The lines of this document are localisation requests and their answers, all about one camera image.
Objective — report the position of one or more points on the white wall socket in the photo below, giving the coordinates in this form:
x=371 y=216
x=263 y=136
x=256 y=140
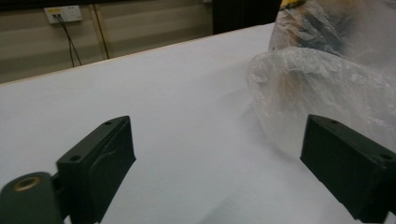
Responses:
x=70 y=13

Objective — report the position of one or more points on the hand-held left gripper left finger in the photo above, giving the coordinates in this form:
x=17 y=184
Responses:
x=102 y=174

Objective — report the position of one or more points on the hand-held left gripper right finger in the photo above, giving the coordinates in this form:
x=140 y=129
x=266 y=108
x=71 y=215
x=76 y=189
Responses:
x=351 y=165

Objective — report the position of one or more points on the black curtain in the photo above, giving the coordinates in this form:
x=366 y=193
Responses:
x=243 y=15

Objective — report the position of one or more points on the yellow snack packet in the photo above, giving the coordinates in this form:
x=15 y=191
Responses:
x=292 y=3

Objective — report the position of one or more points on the clear plastic bag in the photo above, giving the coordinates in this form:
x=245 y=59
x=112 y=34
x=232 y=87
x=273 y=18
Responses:
x=311 y=81

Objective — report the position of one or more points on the white table cover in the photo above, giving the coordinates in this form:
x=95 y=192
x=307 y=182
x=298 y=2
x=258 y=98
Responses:
x=186 y=109

